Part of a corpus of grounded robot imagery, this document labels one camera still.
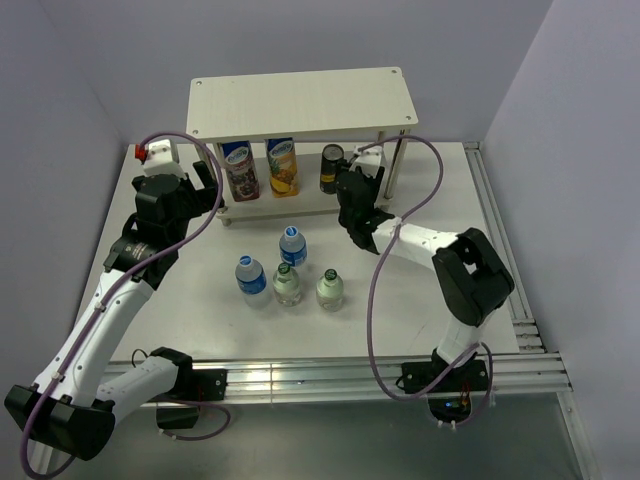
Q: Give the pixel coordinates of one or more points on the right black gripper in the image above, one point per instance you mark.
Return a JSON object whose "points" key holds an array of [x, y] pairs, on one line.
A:
{"points": [[375, 184]]}

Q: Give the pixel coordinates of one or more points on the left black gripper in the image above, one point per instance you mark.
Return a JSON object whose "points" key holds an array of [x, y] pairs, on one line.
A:
{"points": [[202, 198]]}

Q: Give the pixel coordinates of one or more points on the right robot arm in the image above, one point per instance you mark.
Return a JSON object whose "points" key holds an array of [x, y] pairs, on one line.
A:
{"points": [[473, 279]]}

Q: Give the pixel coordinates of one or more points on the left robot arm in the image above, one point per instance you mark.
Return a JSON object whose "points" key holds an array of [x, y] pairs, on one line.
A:
{"points": [[68, 406]]}

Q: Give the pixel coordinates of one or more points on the white two-tier shelf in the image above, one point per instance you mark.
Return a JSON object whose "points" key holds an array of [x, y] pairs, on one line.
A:
{"points": [[350, 107]]}

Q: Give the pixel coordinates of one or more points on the grape juice carton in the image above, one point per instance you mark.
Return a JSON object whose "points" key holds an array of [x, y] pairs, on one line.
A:
{"points": [[240, 170]]}

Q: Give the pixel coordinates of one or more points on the pineapple juice carton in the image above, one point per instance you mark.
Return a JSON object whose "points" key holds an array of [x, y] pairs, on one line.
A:
{"points": [[283, 171]]}

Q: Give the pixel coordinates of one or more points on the front Pocari water bottle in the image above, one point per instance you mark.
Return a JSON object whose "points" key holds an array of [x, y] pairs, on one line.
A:
{"points": [[252, 282]]}

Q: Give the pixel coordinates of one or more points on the pocari water bottle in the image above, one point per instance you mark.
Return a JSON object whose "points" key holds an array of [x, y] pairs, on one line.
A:
{"points": [[252, 282], [293, 247]]}

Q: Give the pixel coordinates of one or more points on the rear Pocari water bottle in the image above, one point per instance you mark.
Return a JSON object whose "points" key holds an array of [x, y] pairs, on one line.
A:
{"points": [[293, 247]]}

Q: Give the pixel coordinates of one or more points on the left green-cap glass bottle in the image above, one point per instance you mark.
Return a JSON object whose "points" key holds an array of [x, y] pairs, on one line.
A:
{"points": [[286, 285]]}

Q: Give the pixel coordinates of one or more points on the green-cap glass bottle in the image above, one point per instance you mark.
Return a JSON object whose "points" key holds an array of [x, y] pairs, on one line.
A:
{"points": [[286, 285], [330, 290]]}

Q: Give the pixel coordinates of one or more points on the right green-cap glass bottle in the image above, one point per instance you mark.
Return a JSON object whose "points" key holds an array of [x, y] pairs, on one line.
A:
{"points": [[330, 290]]}

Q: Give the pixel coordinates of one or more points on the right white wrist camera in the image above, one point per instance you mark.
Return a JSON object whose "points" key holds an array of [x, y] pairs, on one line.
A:
{"points": [[368, 161]]}

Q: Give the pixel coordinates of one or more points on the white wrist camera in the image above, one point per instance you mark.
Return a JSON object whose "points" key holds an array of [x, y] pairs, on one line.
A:
{"points": [[368, 161], [159, 158]]}

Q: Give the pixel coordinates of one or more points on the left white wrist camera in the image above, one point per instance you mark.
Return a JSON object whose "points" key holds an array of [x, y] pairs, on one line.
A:
{"points": [[159, 158]]}

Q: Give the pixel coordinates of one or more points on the aluminium front rail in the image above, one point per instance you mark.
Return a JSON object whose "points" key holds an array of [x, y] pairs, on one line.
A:
{"points": [[351, 379]]}

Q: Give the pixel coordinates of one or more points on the aluminium rail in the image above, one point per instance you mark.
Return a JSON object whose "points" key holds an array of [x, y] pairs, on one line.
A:
{"points": [[526, 329], [351, 379]]}

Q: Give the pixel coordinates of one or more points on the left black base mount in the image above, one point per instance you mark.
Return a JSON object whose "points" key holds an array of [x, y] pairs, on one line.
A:
{"points": [[205, 385]]}

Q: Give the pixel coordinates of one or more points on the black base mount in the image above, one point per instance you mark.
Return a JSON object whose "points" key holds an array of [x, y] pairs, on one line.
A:
{"points": [[451, 399], [205, 385]]}

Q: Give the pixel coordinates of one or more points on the aluminium right side rail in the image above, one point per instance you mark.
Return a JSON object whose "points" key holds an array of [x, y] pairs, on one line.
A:
{"points": [[526, 329]]}

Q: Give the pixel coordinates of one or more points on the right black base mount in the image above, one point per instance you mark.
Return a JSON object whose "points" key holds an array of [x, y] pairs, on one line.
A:
{"points": [[451, 399]]}

